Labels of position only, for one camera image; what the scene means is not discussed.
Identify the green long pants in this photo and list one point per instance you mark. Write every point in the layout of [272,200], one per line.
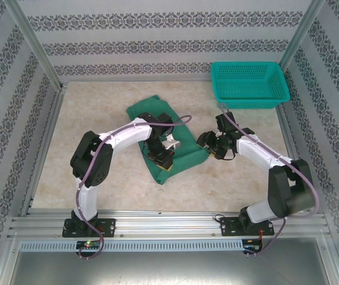
[154,104]

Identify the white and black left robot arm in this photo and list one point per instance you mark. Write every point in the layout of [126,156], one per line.
[130,135]

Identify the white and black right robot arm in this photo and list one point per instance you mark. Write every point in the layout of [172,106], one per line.
[258,154]

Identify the teal plastic mesh basket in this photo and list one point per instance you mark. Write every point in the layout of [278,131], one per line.
[246,83]

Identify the right controller circuit board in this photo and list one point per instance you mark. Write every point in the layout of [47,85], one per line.
[252,246]

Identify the controller circuit board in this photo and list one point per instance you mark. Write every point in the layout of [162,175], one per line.
[252,246]
[89,244]

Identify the grey sheet metal panel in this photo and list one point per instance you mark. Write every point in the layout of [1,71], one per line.
[169,267]

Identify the left controller circuit board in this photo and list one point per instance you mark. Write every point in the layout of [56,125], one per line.
[89,244]

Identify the aluminium mounting rail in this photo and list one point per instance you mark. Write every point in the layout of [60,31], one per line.
[169,222]

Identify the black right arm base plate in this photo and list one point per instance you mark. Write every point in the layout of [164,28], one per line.
[228,227]

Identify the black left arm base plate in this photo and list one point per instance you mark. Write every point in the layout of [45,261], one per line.
[110,227]

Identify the aluminium frame post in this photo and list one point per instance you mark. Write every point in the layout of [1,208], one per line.
[302,29]
[29,41]

